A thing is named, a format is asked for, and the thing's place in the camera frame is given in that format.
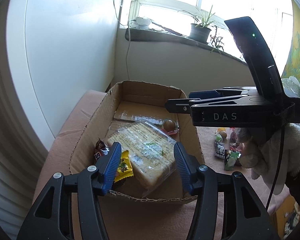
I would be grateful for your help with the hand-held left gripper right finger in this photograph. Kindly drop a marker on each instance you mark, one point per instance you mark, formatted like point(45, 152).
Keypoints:
point(181, 165)

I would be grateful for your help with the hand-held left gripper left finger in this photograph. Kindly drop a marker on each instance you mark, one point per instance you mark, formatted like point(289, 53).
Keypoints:
point(112, 165)

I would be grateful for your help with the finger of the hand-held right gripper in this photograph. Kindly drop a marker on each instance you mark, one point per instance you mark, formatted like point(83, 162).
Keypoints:
point(180, 107)
point(202, 94)

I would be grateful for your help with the yellow candy packet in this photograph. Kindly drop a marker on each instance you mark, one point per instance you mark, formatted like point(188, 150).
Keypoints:
point(123, 167)

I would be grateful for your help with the brown chocolate bar packet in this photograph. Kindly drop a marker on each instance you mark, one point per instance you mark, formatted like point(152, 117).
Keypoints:
point(101, 151)

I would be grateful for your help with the brown ball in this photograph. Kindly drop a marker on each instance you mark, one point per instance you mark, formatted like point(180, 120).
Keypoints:
point(168, 125)

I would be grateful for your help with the clear-wrapped cracker pack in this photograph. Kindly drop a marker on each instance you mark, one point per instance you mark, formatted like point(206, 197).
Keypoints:
point(145, 150)

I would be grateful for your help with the brown cardboard box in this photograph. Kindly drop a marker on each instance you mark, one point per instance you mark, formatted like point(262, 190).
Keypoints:
point(140, 100)

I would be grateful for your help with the green candy packet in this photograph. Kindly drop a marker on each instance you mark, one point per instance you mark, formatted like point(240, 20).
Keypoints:
point(231, 161)

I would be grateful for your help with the person's right hand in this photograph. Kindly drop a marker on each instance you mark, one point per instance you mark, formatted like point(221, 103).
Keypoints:
point(265, 160)

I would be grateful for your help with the clear plastic bag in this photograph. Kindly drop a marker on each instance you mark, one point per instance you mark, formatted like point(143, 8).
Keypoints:
point(292, 85)

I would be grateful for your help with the pink blanket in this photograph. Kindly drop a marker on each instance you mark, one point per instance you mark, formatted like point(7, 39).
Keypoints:
point(67, 122)

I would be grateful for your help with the potted spider plant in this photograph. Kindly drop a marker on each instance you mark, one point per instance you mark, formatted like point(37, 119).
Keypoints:
point(200, 32)

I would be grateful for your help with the grey window sill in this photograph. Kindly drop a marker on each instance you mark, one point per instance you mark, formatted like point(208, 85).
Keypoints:
point(165, 36)

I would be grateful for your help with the white power box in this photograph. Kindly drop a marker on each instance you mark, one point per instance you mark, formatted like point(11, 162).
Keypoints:
point(141, 23)

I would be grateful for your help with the white ribbed panel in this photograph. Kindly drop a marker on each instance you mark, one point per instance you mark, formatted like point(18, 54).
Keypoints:
point(12, 155)

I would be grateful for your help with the white wardrobe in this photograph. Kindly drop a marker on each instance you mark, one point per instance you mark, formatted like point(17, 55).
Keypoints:
point(65, 42)

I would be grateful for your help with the landscape wall scroll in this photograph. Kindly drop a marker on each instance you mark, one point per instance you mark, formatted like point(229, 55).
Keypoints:
point(298, 47)

